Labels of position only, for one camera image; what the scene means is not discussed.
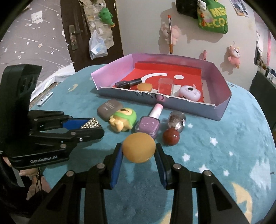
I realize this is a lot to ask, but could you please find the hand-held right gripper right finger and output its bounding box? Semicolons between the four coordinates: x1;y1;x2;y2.
154;142;253;224

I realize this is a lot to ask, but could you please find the orange tipped mop pole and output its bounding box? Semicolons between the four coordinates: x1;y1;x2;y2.
167;15;174;55

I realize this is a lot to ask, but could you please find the purple nail polish bottle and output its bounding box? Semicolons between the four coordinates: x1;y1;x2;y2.
135;103;163;139

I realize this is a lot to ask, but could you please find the glitter bottle with red cap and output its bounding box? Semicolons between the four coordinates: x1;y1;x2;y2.
162;111;186;146

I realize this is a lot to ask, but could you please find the black backpack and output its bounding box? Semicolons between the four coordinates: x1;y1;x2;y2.
176;0;200;19

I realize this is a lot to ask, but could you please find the blue star moon blanket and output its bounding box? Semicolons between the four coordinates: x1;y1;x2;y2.
28;65;276;224

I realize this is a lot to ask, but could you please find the green plush toy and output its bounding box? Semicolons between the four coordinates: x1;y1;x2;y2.
98;7;116;27

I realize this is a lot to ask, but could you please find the clear glass cup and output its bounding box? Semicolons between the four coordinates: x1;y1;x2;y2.
158;78;174;96

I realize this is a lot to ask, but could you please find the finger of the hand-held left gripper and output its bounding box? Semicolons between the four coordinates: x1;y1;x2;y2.
28;110;92;132
29;128;105;151

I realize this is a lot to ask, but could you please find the beige hanging organizer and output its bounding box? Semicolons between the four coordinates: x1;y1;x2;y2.
79;0;115;49

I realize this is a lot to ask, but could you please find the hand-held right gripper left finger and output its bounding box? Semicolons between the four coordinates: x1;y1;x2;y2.
28;142;124;224

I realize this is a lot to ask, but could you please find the yellow green toy figure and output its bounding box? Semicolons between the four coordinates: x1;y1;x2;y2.
109;108;137;132

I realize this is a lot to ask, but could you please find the clear plastic bag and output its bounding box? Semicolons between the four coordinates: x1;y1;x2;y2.
89;30;108;60

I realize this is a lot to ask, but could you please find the table with dark grey cloth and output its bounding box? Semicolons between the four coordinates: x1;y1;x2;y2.
249;70;276;101

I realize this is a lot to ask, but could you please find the lavender round compact device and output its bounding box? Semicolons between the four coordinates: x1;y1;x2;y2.
179;85;201;101

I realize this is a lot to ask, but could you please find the pink horned plush toy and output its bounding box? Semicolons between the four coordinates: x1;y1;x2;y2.
227;45;241;69

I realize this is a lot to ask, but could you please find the pale pink plush toy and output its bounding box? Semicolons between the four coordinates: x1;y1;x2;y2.
161;23;182;47

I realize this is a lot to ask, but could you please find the silver flat case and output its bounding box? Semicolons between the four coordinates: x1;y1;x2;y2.
37;92;53;107

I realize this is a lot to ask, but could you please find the green tote bag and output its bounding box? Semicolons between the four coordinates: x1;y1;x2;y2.
198;0;228;34

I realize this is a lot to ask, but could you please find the black nail polish bottle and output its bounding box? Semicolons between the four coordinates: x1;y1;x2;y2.
115;78;142;89

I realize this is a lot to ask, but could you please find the photo wall poster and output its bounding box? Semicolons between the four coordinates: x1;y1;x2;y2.
230;0;248;17

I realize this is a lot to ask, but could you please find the row of cosmetic bottles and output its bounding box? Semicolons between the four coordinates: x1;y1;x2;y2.
257;49;276;84

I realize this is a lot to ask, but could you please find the white plastic sheet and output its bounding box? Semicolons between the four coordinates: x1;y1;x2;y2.
30;62;76;103

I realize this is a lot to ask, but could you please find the grey rounded case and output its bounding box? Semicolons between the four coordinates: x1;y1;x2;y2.
97;99;123;119

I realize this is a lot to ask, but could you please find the large amber round jar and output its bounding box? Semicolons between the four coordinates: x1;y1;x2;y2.
122;132;156;163

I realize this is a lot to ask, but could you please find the person's left hand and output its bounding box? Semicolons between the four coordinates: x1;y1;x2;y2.
19;169;52;201

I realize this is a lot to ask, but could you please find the dark brown door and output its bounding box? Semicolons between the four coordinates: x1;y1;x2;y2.
60;0;124;72

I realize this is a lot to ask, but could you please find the metal door handle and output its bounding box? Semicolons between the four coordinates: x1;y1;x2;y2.
68;25;83;51

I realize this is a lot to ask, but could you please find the pink cardboard box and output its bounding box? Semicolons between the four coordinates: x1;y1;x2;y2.
90;53;232;122

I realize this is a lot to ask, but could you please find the small amber round jar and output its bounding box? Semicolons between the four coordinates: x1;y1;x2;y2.
137;83;152;92

